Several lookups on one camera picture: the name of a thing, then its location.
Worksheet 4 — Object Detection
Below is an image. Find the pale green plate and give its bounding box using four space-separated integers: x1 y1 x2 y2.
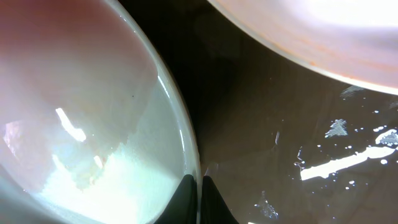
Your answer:
1 0 201 223

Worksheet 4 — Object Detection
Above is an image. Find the white plate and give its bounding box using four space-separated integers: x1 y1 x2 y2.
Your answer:
209 0 397 95

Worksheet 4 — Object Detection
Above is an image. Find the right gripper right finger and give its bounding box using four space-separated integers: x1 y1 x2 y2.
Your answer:
200 175 238 224

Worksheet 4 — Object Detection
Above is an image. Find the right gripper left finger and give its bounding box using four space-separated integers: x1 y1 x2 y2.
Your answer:
154 174 197 224

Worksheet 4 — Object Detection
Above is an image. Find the large dark brown tray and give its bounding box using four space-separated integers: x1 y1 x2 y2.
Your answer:
121 0 397 223

